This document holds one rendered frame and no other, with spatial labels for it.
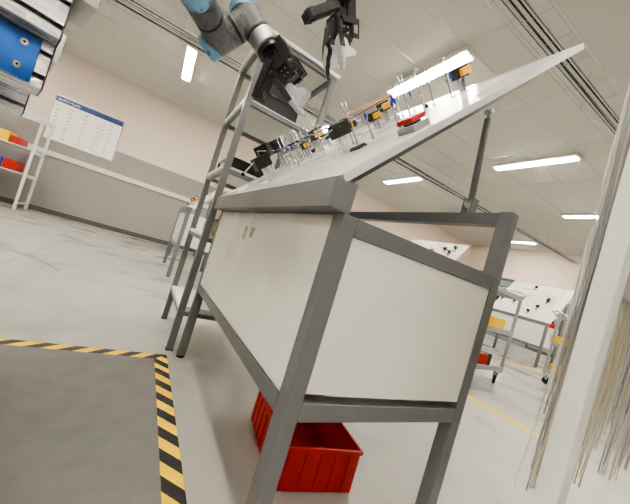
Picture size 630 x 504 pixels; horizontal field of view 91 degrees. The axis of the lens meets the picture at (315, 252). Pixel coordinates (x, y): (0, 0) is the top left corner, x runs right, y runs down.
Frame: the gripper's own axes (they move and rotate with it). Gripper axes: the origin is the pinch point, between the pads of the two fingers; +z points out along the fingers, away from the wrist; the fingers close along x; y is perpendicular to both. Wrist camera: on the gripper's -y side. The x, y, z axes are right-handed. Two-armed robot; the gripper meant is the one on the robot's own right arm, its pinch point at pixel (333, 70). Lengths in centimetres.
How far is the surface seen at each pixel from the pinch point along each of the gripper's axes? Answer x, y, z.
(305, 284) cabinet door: -25, -23, 57
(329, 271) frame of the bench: -32, -21, 53
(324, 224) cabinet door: -25, -18, 44
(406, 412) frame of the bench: -32, 1, 93
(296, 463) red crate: -9, -20, 117
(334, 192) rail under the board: -32, -20, 37
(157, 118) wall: 754, -18, -166
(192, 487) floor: -4, -49, 115
